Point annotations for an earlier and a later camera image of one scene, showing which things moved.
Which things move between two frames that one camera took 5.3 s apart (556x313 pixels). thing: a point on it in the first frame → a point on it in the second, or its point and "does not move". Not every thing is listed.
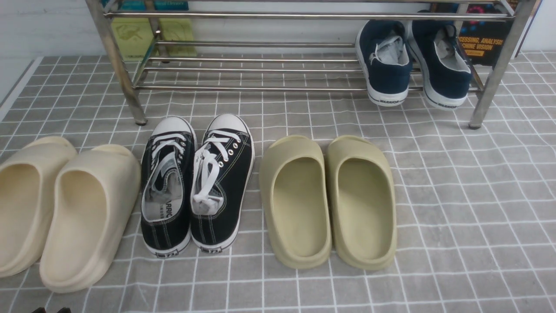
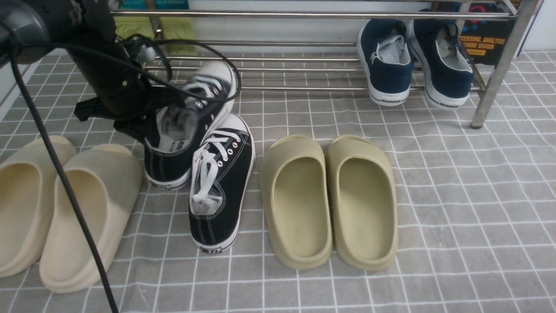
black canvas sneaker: x=167 y=180 → x=173 y=143
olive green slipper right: x=362 y=198 does not move
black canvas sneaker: x=223 y=167 does not move
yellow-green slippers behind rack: x=135 y=36 does not move
